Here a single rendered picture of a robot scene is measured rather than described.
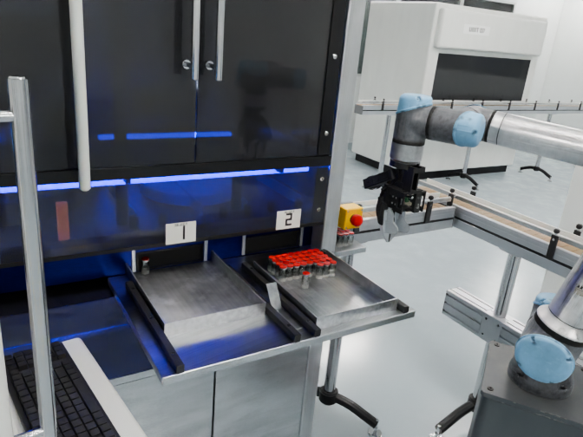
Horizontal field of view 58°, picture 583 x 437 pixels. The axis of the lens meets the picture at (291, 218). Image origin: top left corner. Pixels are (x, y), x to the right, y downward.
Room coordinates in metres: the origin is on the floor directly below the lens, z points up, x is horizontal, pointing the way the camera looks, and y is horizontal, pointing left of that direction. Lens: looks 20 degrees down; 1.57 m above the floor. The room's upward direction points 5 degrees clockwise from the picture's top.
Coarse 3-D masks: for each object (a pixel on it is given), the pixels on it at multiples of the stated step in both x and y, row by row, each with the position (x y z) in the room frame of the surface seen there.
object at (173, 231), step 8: (168, 224) 1.29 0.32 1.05; (176, 224) 1.30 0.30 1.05; (184, 224) 1.31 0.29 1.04; (192, 224) 1.32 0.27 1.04; (168, 232) 1.29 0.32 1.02; (176, 232) 1.30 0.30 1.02; (192, 232) 1.32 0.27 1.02; (168, 240) 1.29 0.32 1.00; (176, 240) 1.30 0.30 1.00; (184, 240) 1.31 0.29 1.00; (192, 240) 1.32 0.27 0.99
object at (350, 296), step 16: (336, 256) 1.49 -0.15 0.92; (336, 272) 1.44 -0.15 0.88; (352, 272) 1.41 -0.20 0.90; (288, 288) 1.31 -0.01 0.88; (320, 288) 1.33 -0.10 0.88; (336, 288) 1.33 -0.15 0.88; (352, 288) 1.34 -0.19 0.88; (368, 288) 1.34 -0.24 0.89; (304, 304) 1.22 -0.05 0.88; (320, 304) 1.23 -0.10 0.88; (336, 304) 1.24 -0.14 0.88; (352, 304) 1.25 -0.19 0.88; (368, 304) 1.26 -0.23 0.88; (384, 304) 1.22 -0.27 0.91; (320, 320) 1.11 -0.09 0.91; (336, 320) 1.14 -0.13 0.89; (352, 320) 1.17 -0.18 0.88
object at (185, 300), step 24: (192, 264) 1.40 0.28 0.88; (216, 264) 1.41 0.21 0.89; (144, 288) 1.23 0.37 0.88; (168, 288) 1.24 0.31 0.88; (192, 288) 1.26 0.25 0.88; (216, 288) 1.27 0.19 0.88; (240, 288) 1.27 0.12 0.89; (168, 312) 1.12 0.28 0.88; (192, 312) 1.13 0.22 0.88; (216, 312) 1.09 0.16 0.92; (240, 312) 1.12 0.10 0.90; (264, 312) 1.16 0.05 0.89
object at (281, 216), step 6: (288, 210) 1.49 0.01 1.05; (294, 210) 1.50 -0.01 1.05; (300, 210) 1.51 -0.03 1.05; (282, 216) 1.48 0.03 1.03; (288, 216) 1.49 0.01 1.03; (294, 216) 1.50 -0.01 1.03; (300, 216) 1.51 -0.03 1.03; (276, 222) 1.47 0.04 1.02; (282, 222) 1.48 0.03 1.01; (288, 222) 1.49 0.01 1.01; (294, 222) 1.50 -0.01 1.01; (276, 228) 1.47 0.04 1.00; (282, 228) 1.48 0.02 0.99; (288, 228) 1.49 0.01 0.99
